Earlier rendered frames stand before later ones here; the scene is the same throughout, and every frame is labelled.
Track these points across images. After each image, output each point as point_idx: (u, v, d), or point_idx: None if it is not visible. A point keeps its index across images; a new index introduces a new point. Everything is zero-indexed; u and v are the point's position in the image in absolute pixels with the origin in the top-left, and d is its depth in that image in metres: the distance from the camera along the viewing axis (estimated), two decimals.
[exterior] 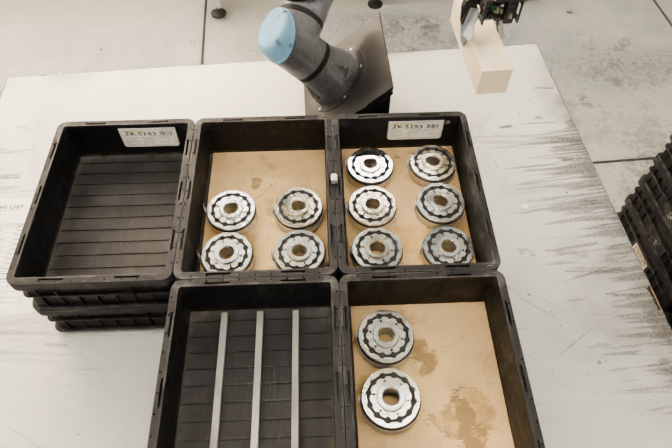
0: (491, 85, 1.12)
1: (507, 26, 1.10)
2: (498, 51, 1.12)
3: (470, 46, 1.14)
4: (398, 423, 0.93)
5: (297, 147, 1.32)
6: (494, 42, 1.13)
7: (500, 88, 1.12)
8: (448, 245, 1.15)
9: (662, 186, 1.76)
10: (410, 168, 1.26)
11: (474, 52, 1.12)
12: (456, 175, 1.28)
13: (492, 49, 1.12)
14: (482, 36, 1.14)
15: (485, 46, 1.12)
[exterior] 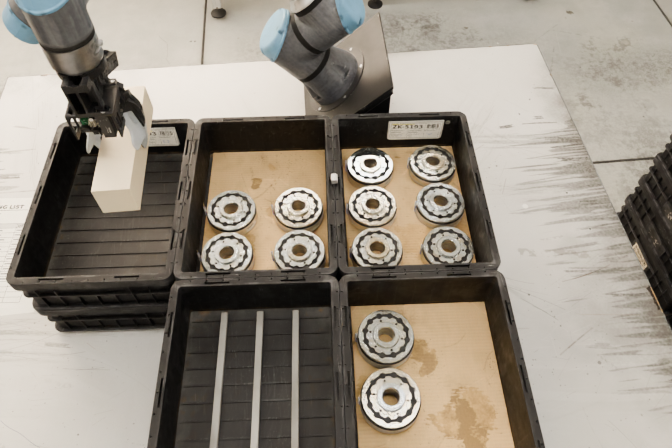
0: (116, 204, 0.94)
1: (130, 135, 0.93)
2: (124, 163, 0.94)
3: (101, 155, 0.96)
4: (398, 423, 0.93)
5: (297, 147, 1.32)
6: (125, 151, 0.95)
7: (129, 206, 0.95)
8: (448, 245, 1.15)
9: (662, 186, 1.76)
10: (410, 168, 1.26)
11: (97, 164, 0.94)
12: (456, 175, 1.28)
13: (118, 160, 0.94)
14: (116, 142, 0.97)
15: (112, 157, 0.95)
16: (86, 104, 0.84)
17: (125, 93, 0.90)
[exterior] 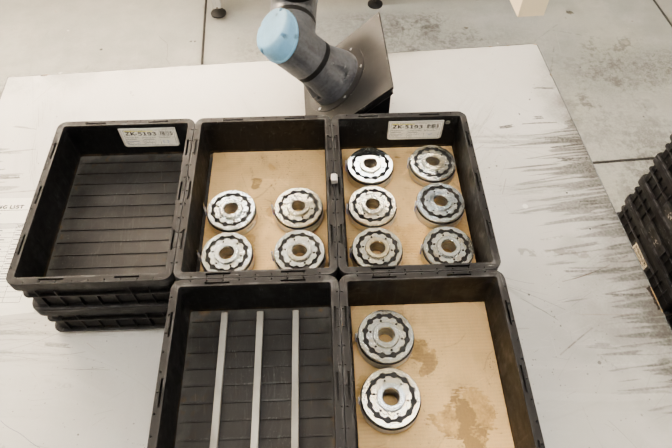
0: (532, 8, 1.26)
1: None
2: None
3: None
4: (398, 423, 0.93)
5: (297, 147, 1.32)
6: None
7: (539, 11, 1.27)
8: (448, 245, 1.15)
9: (662, 186, 1.76)
10: (410, 168, 1.26)
11: None
12: (456, 175, 1.28)
13: None
14: None
15: None
16: None
17: None
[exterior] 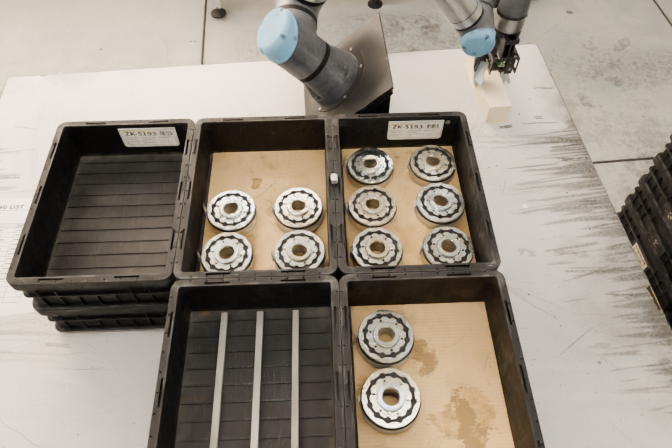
0: (496, 117, 1.54)
1: (507, 74, 1.53)
2: (501, 92, 1.54)
3: (480, 88, 1.56)
4: (398, 423, 0.93)
5: (297, 147, 1.32)
6: (498, 85, 1.56)
7: (502, 118, 1.55)
8: (448, 245, 1.15)
9: (662, 186, 1.76)
10: (410, 168, 1.26)
11: (483, 92, 1.54)
12: (456, 175, 1.28)
13: (496, 90, 1.54)
14: (489, 80, 1.57)
15: (492, 88, 1.55)
16: (505, 52, 1.44)
17: None
